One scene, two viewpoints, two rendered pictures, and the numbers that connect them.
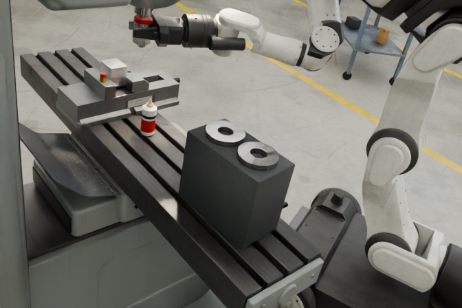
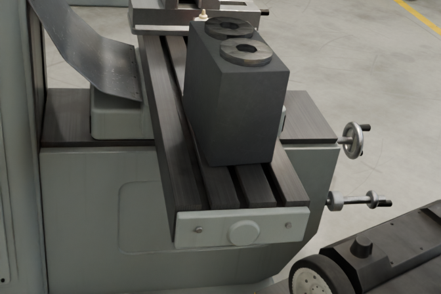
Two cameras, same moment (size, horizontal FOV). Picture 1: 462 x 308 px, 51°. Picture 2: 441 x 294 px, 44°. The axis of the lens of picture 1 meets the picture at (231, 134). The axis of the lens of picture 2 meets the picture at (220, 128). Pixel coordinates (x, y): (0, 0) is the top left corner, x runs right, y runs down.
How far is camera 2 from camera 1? 0.52 m
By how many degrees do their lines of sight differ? 26
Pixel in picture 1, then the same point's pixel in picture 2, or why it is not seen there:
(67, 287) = (81, 193)
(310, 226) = (396, 227)
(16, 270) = (16, 143)
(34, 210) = (75, 109)
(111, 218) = (134, 131)
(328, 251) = (404, 260)
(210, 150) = (199, 39)
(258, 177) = (227, 68)
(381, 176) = not seen: outside the picture
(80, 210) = (100, 108)
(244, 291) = (177, 201)
